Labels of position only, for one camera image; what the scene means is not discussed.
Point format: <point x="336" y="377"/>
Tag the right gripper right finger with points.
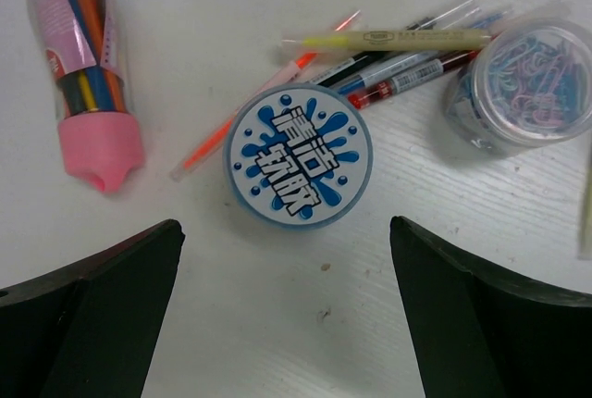
<point x="482" y="330"/>

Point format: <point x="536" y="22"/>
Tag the clear paperclip jar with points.
<point x="529" y="88"/>

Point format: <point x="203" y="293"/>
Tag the red gel pen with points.
<point x="411" y="78"/>

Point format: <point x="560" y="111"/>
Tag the blue round jar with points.
<point x="298" y="156"/>

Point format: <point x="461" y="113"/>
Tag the black gel pen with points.
<point x="452" y="15"/>

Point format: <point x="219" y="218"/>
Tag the pink capped marker tube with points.
<point x="84" y="47"/>

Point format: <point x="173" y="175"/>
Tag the beige yellow highlighter pen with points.
<point x="390" y="41"/>

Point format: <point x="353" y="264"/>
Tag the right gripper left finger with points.
<point x="89" y="329"/>

